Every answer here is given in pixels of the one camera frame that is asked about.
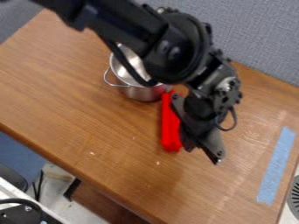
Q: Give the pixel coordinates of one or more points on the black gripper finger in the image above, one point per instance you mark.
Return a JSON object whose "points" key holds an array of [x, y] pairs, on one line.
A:
{"points": [[189, 140]]}

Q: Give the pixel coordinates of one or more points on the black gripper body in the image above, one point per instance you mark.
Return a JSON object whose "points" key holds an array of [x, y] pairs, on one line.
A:
{"points": [[209, 137]]}

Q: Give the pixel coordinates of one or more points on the red block object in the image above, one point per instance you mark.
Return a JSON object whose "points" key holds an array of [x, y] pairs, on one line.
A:
{"points": [[171, 141]]}

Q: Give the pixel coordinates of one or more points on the metal pot with handles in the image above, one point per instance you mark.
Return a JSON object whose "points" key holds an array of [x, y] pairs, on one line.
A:
{"points": [[118, 78]]}

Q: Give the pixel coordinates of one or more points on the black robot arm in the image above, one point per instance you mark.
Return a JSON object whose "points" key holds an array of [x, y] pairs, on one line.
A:
{"points": [[165, 47]]}

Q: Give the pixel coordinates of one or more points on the grey round object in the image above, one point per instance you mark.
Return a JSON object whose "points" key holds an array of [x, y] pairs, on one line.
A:
{"points": [[293, 197]]}

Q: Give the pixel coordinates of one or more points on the blue tape strip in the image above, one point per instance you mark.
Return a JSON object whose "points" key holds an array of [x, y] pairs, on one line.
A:
{"points": [[277, 166]]}

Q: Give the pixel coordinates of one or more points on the black table leg foot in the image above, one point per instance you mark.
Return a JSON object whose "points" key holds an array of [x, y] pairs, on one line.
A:
{"points": [[71, 188]]}

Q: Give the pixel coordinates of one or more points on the black chair base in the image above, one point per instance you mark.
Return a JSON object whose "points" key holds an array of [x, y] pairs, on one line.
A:
{"points": [[12, 177]]}

